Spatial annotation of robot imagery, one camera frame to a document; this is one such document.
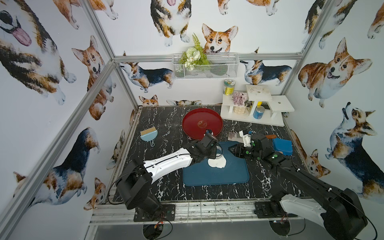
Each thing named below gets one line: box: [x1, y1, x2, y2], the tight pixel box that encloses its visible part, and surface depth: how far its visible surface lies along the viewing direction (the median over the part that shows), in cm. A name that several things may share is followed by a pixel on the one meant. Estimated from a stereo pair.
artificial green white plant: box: [178, 33, 210, 71], surface depth 82 cm
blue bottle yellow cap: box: [253, 101, 265, 120], surface depth 112 cm
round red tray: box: [182, 107, 224, 140], surface depth 119 cm
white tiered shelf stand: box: [220, 84, 295, 127], surface depth 109 cm
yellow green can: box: [223, 79, 236, 96], surface depth 106 cm
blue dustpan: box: [272, 138, 293, 156], surface depth 100 cm
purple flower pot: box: [232, 91, 249, 115], surface depth 100 cm
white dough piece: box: [207, 153, 227, 169], surface depth 92 cm
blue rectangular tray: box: [183, 141, 249, 187], surface depth 88 cm
